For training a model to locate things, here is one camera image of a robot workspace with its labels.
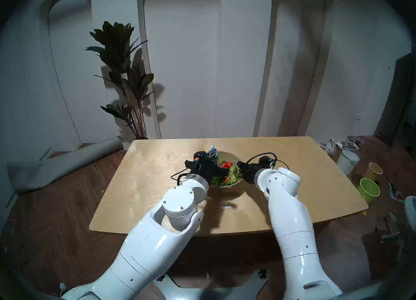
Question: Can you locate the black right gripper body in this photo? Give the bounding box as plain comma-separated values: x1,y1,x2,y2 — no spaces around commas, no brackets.
237,161,262,185

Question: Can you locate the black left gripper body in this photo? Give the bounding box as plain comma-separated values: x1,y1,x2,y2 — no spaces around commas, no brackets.
192,159,230,186

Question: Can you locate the green salad bowl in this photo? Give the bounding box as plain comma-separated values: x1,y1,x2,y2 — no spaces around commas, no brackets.
211,151,244,189

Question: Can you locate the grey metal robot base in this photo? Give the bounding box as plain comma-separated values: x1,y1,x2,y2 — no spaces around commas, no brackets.
156,268,269,300

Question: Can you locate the mixed green salad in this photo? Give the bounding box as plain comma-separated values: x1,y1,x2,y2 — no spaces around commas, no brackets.
213,161,242,187

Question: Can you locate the light wooden table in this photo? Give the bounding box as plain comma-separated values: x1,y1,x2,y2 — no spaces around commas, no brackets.
89,136,369,237

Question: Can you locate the pile of floor trash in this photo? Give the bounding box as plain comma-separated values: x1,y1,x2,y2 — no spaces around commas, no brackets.
318,136,365,154

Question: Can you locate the white plastic bucket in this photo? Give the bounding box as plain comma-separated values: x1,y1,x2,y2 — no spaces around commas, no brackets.
336,149,360,176

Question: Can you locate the green mesh basket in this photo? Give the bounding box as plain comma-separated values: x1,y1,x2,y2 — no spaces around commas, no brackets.
357,178,381,204

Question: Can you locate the tan paper cup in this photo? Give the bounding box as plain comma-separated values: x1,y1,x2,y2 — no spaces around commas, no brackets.
363,163,383,181

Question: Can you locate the tall potted plant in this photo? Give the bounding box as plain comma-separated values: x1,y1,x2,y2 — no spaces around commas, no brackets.
85,21,156,140

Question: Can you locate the red green floor packet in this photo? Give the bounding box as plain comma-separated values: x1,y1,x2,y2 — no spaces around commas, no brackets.
387,182,404,203

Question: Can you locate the rolled grey carpet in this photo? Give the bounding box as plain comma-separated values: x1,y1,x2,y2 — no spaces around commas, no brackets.
6,136,123,196

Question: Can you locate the white office chair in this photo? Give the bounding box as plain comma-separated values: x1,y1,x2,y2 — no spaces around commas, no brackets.
381,195,416,264

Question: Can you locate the dark doorway panel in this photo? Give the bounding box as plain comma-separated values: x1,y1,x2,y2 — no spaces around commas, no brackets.
374,52,416,149

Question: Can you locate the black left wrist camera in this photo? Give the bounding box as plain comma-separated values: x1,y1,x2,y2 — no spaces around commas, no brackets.
185,151,208,170

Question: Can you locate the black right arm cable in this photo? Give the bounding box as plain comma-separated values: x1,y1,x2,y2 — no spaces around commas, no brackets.
245,152,290,172

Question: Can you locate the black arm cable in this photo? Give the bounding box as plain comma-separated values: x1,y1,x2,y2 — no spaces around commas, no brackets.
171,172,193,186
245,152,290,172

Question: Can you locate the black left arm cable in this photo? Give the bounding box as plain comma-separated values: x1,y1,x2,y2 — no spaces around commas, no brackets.
171,172,193,186

